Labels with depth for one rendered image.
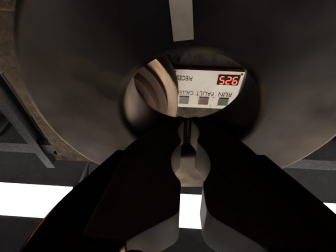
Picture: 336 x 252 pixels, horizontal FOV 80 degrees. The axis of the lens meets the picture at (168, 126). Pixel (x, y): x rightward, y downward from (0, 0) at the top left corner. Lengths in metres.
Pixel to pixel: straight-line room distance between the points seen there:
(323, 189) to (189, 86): 9.01
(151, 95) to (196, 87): 0.24
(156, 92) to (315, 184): 9.12
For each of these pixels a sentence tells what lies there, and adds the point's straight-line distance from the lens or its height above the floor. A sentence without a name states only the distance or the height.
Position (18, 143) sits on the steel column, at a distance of 6.78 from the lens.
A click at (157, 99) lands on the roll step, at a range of 0.65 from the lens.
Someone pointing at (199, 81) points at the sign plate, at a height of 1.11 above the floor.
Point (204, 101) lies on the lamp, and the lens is 0.84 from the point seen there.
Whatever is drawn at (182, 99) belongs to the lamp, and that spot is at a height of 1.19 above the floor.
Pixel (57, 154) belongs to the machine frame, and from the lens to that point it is 1.42.
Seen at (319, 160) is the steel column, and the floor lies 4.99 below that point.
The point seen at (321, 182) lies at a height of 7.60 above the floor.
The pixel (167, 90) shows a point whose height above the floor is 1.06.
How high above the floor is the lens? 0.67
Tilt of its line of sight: 47 degrees up
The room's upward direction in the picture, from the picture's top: 179 degrees counter-clockwise
